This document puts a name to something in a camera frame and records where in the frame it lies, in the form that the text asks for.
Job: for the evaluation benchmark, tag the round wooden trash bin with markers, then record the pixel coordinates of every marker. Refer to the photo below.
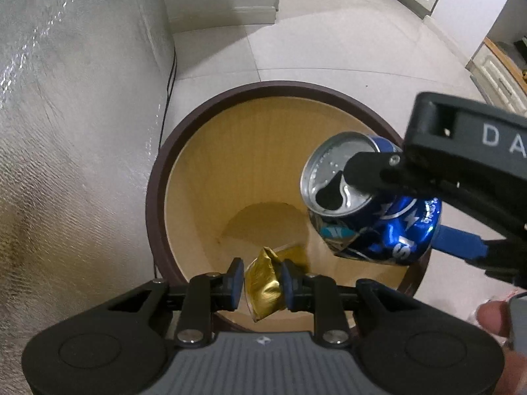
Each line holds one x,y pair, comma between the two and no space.
247,152

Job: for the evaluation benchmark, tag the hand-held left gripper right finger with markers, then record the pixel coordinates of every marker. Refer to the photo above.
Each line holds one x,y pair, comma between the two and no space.
288,290

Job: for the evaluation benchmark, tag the gold foil wrapper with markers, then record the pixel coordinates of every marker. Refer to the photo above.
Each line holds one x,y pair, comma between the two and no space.
263,286

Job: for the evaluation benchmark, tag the low white wood-top cabinet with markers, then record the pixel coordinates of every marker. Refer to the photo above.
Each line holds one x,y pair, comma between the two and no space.
498,74

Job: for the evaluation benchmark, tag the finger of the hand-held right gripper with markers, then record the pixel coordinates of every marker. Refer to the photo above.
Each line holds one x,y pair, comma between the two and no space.
366,170
457,240

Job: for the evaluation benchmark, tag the person's right hand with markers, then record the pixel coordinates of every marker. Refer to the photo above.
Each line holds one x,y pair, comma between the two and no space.
492,317

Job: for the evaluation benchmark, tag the crushed blue drink can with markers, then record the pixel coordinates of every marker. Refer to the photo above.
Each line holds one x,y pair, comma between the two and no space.
391,232

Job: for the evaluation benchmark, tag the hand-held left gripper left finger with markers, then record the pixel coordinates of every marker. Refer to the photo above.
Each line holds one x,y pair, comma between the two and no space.
236,286

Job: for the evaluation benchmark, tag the silver foil mat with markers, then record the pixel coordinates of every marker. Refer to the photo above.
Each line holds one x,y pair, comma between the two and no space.
61,131

